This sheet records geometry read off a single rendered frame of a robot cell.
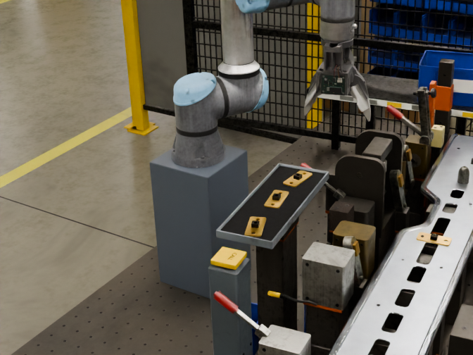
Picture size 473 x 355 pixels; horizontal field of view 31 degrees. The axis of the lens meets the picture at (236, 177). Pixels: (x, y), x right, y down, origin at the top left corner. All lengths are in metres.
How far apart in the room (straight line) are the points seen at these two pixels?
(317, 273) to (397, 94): 1.23
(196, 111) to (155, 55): 2.81
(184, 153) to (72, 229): 2.06
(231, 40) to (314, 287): 0.74
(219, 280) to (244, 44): 0.75
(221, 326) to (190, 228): 0.57
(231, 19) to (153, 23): 2.76
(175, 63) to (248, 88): 2.69
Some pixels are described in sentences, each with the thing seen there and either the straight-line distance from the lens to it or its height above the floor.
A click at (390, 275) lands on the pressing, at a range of 2.10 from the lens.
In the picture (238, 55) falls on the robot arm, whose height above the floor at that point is 1.38.
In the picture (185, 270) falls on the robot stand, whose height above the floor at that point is 0.77.
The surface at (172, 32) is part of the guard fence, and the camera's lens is 5.00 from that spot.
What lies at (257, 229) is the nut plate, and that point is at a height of 1.16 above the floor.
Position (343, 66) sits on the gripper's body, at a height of 1.49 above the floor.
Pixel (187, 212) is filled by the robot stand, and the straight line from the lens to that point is 2.43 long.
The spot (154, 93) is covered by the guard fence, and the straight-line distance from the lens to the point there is 5.23.
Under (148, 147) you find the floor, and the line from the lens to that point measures 5.15.
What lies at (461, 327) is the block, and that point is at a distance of 1.91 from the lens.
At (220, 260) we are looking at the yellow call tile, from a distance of 1.86.
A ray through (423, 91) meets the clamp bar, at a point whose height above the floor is 1.21.
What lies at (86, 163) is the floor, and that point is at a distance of 5.04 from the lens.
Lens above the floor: 2.16
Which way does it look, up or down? 27 degrees down
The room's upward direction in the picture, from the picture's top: 2 degrees counter-clockwise
